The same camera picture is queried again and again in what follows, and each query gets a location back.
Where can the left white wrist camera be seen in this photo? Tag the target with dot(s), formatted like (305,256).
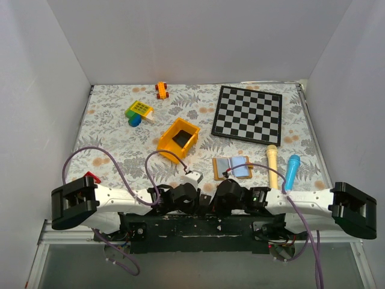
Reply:
(192,177)

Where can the black white chessboard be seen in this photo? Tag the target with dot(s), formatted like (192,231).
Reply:
(236,110)

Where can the dark credit card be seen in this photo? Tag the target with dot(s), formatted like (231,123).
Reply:
(204,203)
(182,138)

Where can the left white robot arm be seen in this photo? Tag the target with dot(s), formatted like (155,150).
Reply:
(83,202)

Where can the red toy block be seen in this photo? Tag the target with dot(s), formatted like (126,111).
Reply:
(95,178)

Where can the blue toy microphone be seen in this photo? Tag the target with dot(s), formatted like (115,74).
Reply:
(291,171)

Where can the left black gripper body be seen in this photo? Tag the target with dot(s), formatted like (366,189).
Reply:
(189,208)

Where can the yellow plastic bin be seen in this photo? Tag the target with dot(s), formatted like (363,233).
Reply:
(167,144)

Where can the tan leather card holder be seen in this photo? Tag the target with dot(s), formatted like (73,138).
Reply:
(236,164)

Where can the beige toy microphone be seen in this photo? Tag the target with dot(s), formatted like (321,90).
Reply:
(271,153)

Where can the floral table mat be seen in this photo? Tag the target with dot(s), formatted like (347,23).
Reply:
(124,156)

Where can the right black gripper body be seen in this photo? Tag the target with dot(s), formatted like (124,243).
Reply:
(223,208)

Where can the orange toy car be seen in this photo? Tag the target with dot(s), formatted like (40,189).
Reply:
(161,89)

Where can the yellow green toy block house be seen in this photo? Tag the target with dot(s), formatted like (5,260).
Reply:
(137,112)

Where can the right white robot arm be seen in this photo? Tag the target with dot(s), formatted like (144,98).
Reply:
(341,208)

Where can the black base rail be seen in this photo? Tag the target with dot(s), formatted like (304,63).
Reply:
(211,233)

